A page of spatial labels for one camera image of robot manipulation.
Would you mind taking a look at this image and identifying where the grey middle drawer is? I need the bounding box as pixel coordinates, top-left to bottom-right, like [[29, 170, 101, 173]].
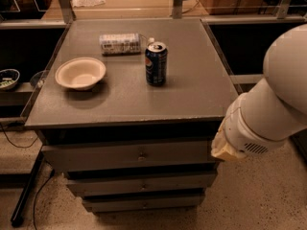
[[67, 172, 217, 197]]

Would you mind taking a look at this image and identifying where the white paper bowl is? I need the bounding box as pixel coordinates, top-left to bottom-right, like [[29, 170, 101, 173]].
[[55, 57, 106, 91]]

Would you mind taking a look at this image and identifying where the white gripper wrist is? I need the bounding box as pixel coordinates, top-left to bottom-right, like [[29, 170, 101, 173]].
[[210, 92, 288, 163]]

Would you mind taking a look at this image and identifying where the small blue patterned bowl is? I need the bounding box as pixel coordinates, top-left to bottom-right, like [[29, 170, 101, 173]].
[[0, 69, 20, 91]]

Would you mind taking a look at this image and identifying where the black metal floor bar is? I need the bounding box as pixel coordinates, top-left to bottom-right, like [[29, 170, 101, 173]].
[[11, 151, 43, 228]]

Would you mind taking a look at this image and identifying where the clear plastic water bottle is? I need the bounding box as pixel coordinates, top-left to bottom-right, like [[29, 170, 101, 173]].
[[99, 33, 154, 56]]

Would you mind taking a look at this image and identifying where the grey top drawer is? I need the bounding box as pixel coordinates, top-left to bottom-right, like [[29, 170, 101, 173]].
[[42, 141, 215, 172]]

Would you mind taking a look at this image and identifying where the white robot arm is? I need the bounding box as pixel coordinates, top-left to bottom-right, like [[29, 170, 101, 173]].
[[211, 24, 307, 161]]

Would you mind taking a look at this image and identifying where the grey drawer cabinet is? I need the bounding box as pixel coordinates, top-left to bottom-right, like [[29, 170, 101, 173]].
[[26, 19, 237, 201]]

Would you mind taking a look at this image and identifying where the dark round dish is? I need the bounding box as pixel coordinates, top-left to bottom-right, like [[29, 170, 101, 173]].
[[30, 70, 49, 88]]

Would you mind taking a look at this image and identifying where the blue pepsi can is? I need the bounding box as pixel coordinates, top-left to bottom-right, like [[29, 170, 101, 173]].
[[145, 41, 168, 86]]

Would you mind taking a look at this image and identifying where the black floor cable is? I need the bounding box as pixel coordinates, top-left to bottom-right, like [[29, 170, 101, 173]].
[[0, 116, 56, 230]]

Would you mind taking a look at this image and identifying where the grey bottom drawer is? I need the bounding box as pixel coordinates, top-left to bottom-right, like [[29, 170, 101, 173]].
[[83, 193, 204, 213]]

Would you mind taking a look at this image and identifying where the grey drawer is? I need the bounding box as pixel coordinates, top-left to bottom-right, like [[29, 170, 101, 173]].
[[67, 172, 217, 197], [83, 193, 204, 213], [42, 141, 215, 172]]

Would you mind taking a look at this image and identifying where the grey side shelf beam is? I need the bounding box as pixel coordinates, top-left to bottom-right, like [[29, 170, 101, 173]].
[[230, 74, 263, 84]]

